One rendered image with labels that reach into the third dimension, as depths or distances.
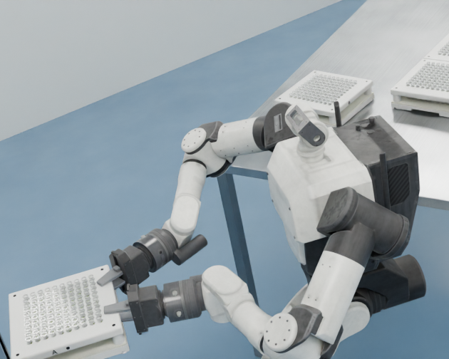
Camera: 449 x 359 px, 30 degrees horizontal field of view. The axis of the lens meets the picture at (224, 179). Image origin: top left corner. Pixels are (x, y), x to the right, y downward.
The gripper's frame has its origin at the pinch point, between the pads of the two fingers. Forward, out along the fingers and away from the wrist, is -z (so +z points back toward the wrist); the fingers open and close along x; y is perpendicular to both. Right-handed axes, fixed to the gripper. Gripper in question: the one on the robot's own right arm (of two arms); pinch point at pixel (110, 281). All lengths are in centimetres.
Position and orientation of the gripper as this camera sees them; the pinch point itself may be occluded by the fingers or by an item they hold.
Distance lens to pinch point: 197.7
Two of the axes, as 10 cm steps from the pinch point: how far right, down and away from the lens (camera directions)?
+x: 1.5, 8.4, 5.2
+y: -7.2, -2.7, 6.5
